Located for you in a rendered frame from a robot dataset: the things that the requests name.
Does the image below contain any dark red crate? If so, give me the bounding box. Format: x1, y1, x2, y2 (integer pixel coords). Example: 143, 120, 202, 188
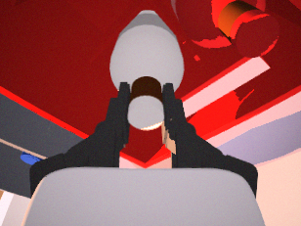
0, 0, 301, 167

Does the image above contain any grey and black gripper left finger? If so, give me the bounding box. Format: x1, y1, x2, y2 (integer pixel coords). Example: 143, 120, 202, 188
29, 82, 131, 197

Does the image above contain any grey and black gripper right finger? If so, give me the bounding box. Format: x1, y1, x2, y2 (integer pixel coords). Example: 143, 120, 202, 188
161, 83, 258, 198

